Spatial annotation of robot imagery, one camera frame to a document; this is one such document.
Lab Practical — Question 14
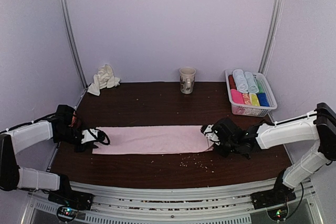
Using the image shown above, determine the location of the red white patterned bowl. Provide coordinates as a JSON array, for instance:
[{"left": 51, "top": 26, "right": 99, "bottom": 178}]
[{"left": 69, "top": 112, "right": 79, "bottom": 127}]

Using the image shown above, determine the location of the pink towel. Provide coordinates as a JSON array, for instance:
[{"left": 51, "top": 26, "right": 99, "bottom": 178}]
[
  {"left": 92, "top": 125, "right": 213, "bottom": 155},
  {"left": 230, "top": 89, "right": 244, "bottom": 104}
]

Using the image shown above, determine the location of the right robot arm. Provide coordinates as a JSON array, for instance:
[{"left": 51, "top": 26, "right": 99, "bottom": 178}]
[{"left": 201, "top": 103, "right": 335, "bottom": 204}]

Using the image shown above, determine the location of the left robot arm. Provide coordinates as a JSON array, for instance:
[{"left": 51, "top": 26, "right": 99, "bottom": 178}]
[{"left": 1, "top": 104, "right": 99, "bottom": 205}]

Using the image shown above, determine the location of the pink rolled towel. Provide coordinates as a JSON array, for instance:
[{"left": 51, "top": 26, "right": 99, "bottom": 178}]
[{"left": 230, "top": 89, "right": 244, "bottom": 104}]

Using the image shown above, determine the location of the yellow rolled towel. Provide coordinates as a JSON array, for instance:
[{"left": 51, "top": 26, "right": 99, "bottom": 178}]
[{"left": 249, "top": 93, "right": 260, "bottom": 106}]

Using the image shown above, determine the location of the orange patterned rolled towel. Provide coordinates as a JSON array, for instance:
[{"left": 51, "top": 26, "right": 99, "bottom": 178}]
[{"left": 242, "top": 93, "right": 252, "bottom": 105}]

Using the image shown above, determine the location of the light blue rolled towel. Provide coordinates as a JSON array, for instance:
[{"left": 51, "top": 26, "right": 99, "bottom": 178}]
[{"left": 232, "top": 69, "right": 248, "bottom": 93}]

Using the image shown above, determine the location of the dark red rolled towel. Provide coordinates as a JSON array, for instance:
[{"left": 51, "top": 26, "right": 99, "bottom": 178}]
[{"left": 228, "top": 74, "right": 237, "bottom": 90}]

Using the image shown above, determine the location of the pale blue rolled towel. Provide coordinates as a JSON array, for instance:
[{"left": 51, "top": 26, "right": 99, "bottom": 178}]
[{"left": 244, "top": 71, "right": 259, "bottom": 94}]

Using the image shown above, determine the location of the green rolled towel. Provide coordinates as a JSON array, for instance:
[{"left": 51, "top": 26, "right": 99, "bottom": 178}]
[{"left": 256, "top": 80, "right": 265, "bottom": 93}]

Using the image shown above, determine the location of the cream crumpled towel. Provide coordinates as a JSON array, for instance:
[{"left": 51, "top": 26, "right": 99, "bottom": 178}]
[{"left": 87, "top": 65, "right": 121, "bottom": 96}]

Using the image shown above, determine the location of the floral ceramic mug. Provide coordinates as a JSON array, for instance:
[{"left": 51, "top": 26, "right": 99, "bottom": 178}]
[{"left": 179, "top": 67, "right": 196, "bottom": 94}]

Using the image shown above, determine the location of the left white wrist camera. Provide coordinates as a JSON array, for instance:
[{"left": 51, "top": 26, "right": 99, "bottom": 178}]
[{"left": 81, "top": 129, "right": 105, "bottom": 144}]

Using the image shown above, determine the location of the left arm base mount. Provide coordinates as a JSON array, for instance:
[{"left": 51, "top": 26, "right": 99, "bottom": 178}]
[{"left": 48, "top": 191, "right": 94, "bottom": 223}]

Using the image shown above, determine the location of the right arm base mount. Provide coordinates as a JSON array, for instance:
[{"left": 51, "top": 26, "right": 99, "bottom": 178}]
[{"left": 250, "top": 189, "right": 296, "bottom": 222}]

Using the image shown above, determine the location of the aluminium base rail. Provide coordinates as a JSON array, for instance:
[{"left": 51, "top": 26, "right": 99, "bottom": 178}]
[{"left": 19, "top": 179, "right": 327, "bottom": 223}]

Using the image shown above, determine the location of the left aluminium frame post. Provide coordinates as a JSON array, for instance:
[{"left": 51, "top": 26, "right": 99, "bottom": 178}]
[{"left": 60, "top": 0, "right": 88, "bottom": 89}]

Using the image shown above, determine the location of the aluminium frame post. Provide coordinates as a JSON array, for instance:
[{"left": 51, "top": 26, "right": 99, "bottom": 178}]
[
  {"left": 60, "top": 0, "right": 88, "bottom": 89},
  {"left": 258, "top": 0, "right": 284, "bottom": 75}
]

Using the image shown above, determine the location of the right aluminium frame post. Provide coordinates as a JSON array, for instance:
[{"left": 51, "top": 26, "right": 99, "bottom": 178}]
[{"left": 258, "top": 0, "right": 284, "bottom": 75}]

